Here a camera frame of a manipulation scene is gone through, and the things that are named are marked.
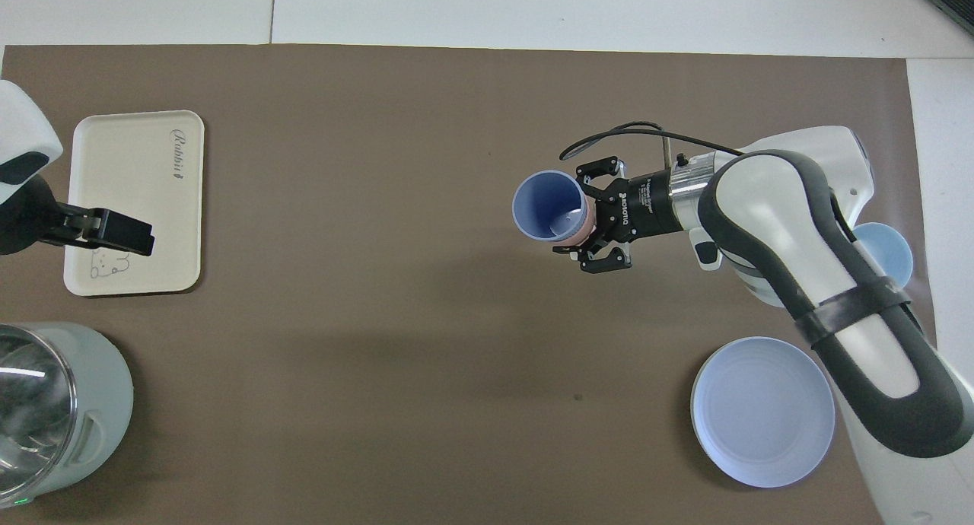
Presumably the pink cup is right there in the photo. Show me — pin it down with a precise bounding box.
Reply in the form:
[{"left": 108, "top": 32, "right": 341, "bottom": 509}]
[{"left": 551, "top": 204, "right": 596, "bottom": 247}]

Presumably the blue ribbed cup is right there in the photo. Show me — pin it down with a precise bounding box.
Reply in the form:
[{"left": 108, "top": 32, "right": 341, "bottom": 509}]
[{"left": 511, "top": 170, "right": 591, "bottom": 243}]

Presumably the brown paper table mat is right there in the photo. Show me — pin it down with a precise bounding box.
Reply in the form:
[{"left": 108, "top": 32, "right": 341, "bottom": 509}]
[{"left": 0, "top": 44, "right": 958, "bottom": 525}]

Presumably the light blue bowl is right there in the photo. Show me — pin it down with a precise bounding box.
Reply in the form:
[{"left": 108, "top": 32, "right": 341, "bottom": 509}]
[{"left": 851, "top": 221, "right": 915, "bottom": 291}]

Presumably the light blue plate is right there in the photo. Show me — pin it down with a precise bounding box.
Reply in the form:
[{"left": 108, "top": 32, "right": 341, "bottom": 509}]
[{"left": 690, "top": 336, "right": 836, "bottom": 488}]

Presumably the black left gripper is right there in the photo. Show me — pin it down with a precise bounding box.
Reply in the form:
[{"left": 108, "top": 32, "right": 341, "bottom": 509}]
[{"left": 0, "top": 175, "right": 156, "bottom": 256}]

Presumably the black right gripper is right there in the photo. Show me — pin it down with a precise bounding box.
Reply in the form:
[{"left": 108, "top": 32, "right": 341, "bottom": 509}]
[{"left": 552, "top": 155, "right": 683, "bottom": 274}]

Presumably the cream rabbit print tray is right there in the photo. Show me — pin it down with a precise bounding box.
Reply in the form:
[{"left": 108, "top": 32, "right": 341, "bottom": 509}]
[{"left": 63, "top": 110, "right": 205, "bottom": 297}]

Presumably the pale green electric kettle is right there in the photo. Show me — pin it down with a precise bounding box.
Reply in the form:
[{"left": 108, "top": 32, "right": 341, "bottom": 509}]
[{"left": 0, "top": 322, "right": 135, "bottom": 509}]

